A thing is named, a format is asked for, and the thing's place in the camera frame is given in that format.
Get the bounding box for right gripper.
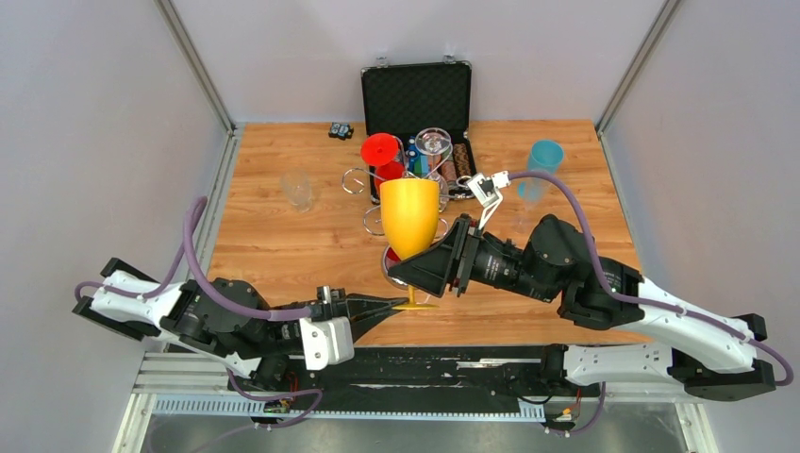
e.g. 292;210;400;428
387;213;556;304

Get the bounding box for green blue block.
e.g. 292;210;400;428
413;154;431;178

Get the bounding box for red plastic wine glass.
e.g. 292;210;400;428
360;132;405;191

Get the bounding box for blue toy car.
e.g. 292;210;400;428
406;138;419;170

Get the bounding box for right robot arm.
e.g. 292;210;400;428
389;214;777;402

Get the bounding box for black poker chip case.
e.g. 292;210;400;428
360;60;477;199

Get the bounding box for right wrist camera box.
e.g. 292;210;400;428
467;171;510;229

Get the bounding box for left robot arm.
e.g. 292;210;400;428
73;258;407;390

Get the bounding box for clear champagne flute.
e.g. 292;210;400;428
514;178;543;233

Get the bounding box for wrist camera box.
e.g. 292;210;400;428
467;171;510;229
298;317;355;371

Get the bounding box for clear glass at rack back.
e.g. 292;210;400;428
415;127;453;190

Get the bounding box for clear wide ribbed glass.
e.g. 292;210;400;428
280;170;313;212

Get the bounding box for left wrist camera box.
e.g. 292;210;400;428
298;317;355;371

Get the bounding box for small black blue toy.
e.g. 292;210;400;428
328;123;354;141

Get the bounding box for blue plastic wine glass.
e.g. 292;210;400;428
525;140;565;195

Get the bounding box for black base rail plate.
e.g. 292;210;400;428
231;344;669;417

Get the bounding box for chrome wine glass rack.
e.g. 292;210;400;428
360;127;458;260

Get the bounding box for yellow plastic wine glass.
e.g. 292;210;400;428
378;177;442;312

